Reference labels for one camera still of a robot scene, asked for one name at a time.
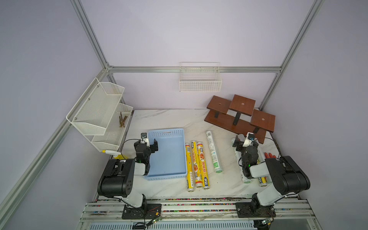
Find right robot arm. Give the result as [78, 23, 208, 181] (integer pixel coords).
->
[232, 133, 311, 209]

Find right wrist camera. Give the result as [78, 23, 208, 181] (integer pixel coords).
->
[243, 132, 259, 148]

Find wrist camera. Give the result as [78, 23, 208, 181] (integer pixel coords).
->
[243, 132, 259, 148]
[141, 133, 150, 147]

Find yellow spray bottle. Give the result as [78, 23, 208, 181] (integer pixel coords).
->
[102, 150, 127, 160]

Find white green wrap roll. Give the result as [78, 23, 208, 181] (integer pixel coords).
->
[206, 130, 223, 173]

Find light blue plastic basket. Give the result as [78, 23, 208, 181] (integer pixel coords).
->
[144, 128, 187, 181]

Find aluminium frame rails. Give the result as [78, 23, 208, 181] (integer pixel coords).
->
[0, 0, 327, 230]

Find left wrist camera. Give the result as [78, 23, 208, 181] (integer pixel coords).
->
[141, 133, 150, 147]

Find yellow wrap roll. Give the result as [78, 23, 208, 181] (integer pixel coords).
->
[197, 142, 210, 190]
[185, 143, 195, 192]
[258, 176, 267, 187]
[191, 140, 203, 188]

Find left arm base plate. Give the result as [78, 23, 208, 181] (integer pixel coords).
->
[122, 203, 162, 220]

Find white wire wall basket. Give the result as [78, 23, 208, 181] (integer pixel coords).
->
[179, 62, 222, 92]

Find brown sticks in shelf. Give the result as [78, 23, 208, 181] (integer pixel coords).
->
[119, 112, 128, 127]

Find brown wooden tiered stand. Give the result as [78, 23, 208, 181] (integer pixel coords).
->
[205, 95, 276, 144]

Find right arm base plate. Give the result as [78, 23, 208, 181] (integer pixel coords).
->
[235, 202, 276, 218]

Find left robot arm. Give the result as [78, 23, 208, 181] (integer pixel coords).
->
[97, 139, 158, 209]

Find white mesh two-tier shelf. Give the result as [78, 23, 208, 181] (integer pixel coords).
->
[66, 78, 133, 152]

